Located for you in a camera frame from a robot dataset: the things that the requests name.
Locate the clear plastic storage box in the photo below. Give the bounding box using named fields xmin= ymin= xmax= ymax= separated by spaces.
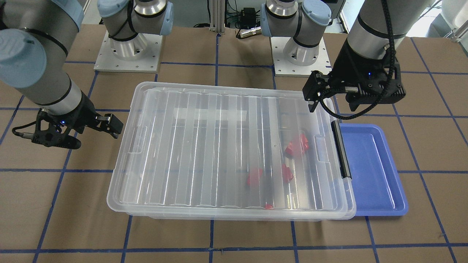
xmin=124 ymin=82 xmax=357 ymax=221

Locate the blue plastic tray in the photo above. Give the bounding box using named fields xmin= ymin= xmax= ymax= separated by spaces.
xmin=340 ymin=123 xmax=408 ymax=217

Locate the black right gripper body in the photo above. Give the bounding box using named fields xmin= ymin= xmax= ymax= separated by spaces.
xmin=31 ymin=93 xmax=110 ymax=149

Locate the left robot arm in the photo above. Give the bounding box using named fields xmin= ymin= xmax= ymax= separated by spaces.
xmin=260 ymin=0 xmax=431 ymax=119

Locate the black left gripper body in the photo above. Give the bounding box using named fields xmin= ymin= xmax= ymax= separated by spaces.
xmin=328 ymin=41 xmax=406 ymax=111

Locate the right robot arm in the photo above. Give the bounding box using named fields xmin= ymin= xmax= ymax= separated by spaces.
xmin=1 ymin=0 xmax=174 ymax=149

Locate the clear plastic box lid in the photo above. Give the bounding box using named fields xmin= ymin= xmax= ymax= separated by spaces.
xmin=106 ymin=81 xmax=350 ymax=212

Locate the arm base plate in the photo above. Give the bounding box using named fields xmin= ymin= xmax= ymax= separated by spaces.
xmin=94 ymin=34 xmax=163 ymax=73
xmin=270 ymin=37 xmax=332 ymax=77

